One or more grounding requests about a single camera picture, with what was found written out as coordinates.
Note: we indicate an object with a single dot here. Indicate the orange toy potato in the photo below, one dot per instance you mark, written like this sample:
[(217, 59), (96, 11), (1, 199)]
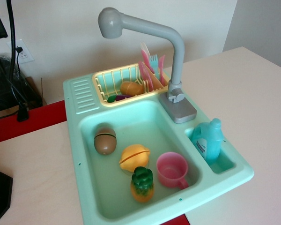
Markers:
[(131, 88)]

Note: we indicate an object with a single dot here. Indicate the white wall power outlet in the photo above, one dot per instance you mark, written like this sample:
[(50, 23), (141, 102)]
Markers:
[(24, 56)]

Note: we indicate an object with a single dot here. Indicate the yellow toy lemon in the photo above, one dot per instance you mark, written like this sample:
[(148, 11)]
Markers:
[(134, 156)]

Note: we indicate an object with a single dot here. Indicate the brown toy kiwi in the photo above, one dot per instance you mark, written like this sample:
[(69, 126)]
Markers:
[(105, 141)]

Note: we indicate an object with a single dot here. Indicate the purple toy eggplant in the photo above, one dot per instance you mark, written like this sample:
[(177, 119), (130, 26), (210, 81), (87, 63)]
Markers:
[(116, 98)]

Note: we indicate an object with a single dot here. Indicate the pink toy cup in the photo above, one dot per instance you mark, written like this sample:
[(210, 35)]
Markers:
[(172, 169)]

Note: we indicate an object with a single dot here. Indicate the pink toy plate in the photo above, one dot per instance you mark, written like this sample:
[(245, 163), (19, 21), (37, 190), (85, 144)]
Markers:
[(145, 75)]

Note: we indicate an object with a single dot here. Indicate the blue toy detergent bottle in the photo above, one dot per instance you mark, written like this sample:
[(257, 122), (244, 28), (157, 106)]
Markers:
[(207, 138)]

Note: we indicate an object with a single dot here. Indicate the grey toy faucet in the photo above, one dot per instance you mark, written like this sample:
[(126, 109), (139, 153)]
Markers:
[(111, 23)]

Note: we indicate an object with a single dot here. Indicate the blue toy fork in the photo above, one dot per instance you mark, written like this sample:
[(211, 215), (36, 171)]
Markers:
[(153, 60)]

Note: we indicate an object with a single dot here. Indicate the toy pineapple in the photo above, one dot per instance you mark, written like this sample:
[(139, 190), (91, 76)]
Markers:
[(142, 184)]

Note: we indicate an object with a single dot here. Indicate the black equipment left background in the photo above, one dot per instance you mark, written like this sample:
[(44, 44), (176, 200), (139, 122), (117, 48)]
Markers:
[(15, 90)]

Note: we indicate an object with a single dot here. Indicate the yellow dish drying rack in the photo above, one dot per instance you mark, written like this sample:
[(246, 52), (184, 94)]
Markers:
[(108, 83)]

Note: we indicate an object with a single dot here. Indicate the black clamp on table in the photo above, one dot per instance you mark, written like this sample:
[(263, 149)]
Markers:
[(23, 114)]

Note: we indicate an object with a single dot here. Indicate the mint green toy sink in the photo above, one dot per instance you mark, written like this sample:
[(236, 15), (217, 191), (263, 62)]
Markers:
[(104, 188)]

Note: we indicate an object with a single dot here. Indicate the pink toy knife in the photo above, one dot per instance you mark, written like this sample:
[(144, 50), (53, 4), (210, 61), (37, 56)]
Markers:
[(160, 66)]

